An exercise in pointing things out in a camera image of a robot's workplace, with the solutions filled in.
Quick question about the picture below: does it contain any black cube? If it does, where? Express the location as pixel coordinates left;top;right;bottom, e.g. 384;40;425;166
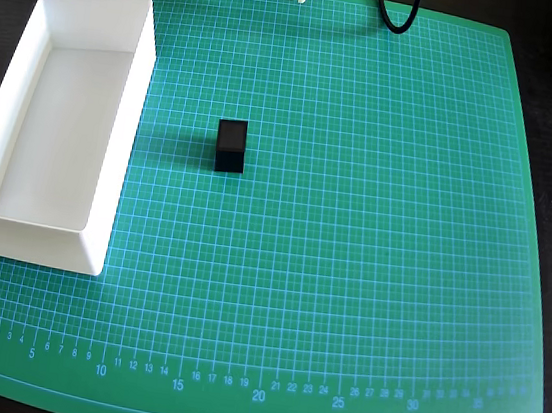
212;117;251;176

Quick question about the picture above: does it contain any white rectangular plastic bin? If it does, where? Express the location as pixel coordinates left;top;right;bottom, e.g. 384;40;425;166
0;0;164;281

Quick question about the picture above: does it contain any green cutting mat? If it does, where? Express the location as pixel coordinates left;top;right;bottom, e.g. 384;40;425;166
0;0;552;413

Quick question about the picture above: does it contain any black camera cable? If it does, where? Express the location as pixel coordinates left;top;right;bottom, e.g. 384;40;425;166
361;0;425;37

